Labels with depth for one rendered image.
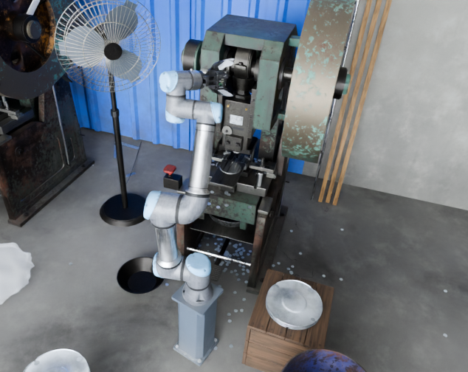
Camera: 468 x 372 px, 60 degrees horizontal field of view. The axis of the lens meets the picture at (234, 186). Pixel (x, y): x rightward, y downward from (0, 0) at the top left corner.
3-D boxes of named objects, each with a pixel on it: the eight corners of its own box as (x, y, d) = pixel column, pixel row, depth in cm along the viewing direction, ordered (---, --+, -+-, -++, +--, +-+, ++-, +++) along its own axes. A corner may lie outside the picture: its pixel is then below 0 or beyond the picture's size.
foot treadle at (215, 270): (217, 286, 247) (217, 280, 244) (201, 282, 249) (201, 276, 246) (242, 225, 293) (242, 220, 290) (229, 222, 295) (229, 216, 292)
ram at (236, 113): (244, 154, 224) (249, 105, 207) (218, 148, 227) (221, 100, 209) (252, 139, 238) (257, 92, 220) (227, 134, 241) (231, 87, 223)
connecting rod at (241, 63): (246, 117, 214) (253, 52, 194) (224, 113, 216) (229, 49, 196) (256, 102, 230) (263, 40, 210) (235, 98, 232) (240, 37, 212)
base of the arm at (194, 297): (201, 311, 192) (201, 297, 186) (176, 296, 198) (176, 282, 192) (218, 289, 203) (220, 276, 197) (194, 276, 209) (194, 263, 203)
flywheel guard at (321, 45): (311, 195, 193) (354, 14, 144) (254, 182, 198) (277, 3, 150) (331, 108, 274) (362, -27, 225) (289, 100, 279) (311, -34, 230)
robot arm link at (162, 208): (183, 286, 191) (177, 210, 152) (152, 281, 192) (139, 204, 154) (189, 265, 200) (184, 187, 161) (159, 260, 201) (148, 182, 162)
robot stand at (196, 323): (200, 367, 217) (202, 315, 190) (173, 348, 224) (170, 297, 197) (219, 341, 230) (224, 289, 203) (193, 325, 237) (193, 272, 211)
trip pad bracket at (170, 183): (179, 206, 242) (179, 179, 230) (164, 202, 244) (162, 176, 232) (182, 200, 247) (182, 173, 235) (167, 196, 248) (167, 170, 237)
